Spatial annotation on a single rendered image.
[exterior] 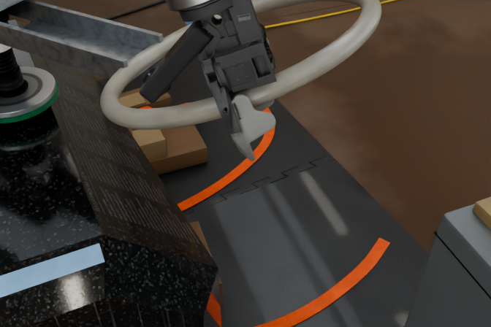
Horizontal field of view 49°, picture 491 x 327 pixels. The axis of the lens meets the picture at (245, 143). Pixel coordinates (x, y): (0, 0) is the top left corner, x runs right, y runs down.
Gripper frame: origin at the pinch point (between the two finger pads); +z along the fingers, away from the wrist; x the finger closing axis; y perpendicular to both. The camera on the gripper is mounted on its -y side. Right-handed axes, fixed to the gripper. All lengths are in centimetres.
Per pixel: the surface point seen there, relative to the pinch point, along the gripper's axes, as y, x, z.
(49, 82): -54, 62, -1
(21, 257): -51, 13, 16
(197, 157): -52, 143, 72
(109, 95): -21.2, 15.3, -7.6
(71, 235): -43, 19, 18
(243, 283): -37, 81, 96
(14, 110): -60, 50, -1
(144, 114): -12.3, 2.6, -7.5
